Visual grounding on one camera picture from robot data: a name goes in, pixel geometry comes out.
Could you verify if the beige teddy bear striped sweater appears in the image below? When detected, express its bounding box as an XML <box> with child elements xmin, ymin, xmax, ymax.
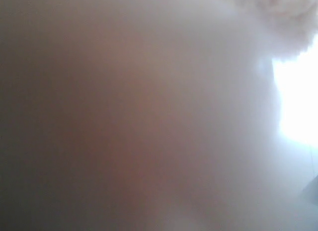
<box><xmin>0</xmin><ymin>0</ymin><xmax>318</xmax><ymax>231</ymax></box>

